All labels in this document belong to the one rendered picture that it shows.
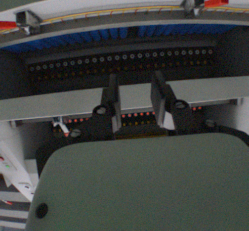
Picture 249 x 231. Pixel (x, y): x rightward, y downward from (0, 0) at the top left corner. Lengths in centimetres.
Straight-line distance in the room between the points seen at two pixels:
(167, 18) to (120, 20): 8
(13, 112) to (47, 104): 8
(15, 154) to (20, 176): 10
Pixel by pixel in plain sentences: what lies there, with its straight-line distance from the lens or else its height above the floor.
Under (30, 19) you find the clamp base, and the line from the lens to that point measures 28.
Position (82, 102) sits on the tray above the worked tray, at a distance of 28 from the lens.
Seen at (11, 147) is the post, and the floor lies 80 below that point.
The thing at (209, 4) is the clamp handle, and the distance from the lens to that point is 23.
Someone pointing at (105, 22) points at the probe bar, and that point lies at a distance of 27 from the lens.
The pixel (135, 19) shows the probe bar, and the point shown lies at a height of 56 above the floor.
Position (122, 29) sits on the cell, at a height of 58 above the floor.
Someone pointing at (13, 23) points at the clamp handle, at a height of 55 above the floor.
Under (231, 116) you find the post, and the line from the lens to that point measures 48.
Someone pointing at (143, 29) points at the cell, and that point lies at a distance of 32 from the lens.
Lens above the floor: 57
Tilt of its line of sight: 32 degrees up
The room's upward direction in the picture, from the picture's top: 174 degrees clockwise
